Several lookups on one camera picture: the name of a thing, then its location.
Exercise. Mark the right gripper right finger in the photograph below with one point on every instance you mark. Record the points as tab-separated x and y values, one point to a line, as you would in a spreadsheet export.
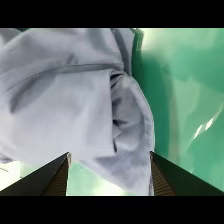
173	180

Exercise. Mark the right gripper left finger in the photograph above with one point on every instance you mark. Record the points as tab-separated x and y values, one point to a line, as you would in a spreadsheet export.
46	180

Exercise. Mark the pale blue shirt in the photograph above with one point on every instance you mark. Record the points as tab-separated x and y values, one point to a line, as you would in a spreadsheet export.
63	100

